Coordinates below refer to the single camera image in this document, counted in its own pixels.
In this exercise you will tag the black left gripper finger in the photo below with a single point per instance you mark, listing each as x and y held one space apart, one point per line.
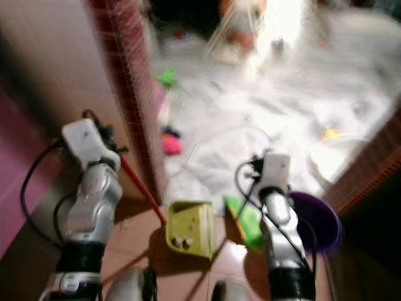
89 114

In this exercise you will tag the green broom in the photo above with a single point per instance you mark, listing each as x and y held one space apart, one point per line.
247 222

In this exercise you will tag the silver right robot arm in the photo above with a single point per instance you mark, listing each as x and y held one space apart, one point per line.
282 235

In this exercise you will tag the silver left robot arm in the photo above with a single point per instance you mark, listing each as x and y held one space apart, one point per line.
91 210

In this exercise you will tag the small yellow floor item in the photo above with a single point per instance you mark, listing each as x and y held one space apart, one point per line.
331 133

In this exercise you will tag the pink slipper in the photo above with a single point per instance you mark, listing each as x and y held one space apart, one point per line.
171 145

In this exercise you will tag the purple plastic bucket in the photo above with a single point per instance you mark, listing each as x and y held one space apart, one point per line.
319 219

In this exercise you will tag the green plastic bag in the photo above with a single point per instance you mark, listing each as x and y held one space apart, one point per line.
166 78

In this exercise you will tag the grey robot right leg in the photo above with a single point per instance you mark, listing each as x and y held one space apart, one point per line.
232 291

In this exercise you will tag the grey robot leg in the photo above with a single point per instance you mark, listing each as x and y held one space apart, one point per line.
232 291
131 285

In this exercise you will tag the grey robot left leg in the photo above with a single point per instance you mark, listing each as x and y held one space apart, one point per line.
131 285

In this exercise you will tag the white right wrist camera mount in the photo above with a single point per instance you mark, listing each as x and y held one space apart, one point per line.
276 170

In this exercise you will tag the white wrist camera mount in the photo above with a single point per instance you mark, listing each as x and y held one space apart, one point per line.
83 141
276 170

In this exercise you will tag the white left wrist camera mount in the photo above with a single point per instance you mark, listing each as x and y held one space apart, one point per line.
83 141

